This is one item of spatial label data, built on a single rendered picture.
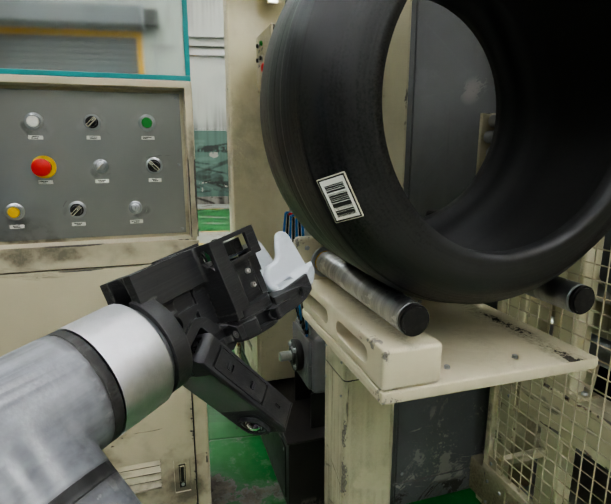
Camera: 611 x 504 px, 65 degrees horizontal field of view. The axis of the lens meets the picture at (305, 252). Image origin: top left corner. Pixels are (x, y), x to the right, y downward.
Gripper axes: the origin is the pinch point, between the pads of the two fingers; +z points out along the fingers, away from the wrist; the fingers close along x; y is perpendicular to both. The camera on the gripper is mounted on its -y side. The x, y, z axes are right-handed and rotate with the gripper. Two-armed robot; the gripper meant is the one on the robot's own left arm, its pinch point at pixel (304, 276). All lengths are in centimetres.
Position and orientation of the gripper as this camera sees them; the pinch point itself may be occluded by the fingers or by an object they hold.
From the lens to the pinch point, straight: 48.8
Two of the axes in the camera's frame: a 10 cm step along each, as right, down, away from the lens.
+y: -3.6, -9.3, -1.3
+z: 5.2, -3.1, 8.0
